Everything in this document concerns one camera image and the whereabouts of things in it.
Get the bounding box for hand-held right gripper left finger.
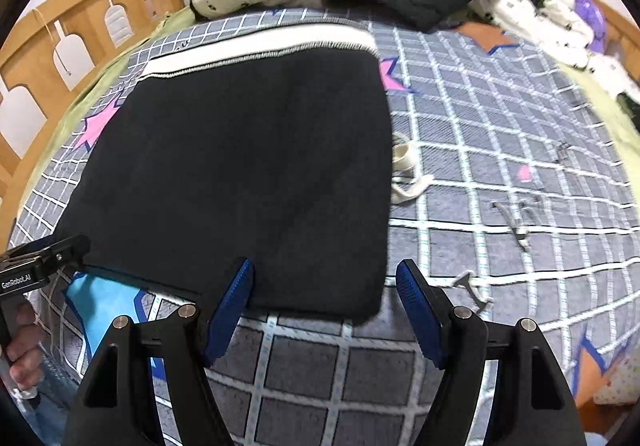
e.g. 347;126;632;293
62;259;256;446

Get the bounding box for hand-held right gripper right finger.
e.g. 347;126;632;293
396;260;588;446

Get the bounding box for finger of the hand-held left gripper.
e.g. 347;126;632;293
0;235;92;277

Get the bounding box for black pants with white stripe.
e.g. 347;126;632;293
55;21;435;324

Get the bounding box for person's left hand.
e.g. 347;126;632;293
2;300;47;391

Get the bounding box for person's blue jeans leg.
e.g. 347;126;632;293
17;356;83;446

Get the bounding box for green fleece bed sheet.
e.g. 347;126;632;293
39;6;640;169

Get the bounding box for grey checked blanket with stars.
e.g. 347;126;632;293
10;9;640;446

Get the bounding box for star-print mattress sheet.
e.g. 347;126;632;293
594;355;640;408

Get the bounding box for white flower-print quilt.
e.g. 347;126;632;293
470;0;640;127

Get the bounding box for purple plush cloth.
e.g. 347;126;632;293
572;0;609;53

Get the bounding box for wooden bed frame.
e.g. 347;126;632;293
0;0;640;249

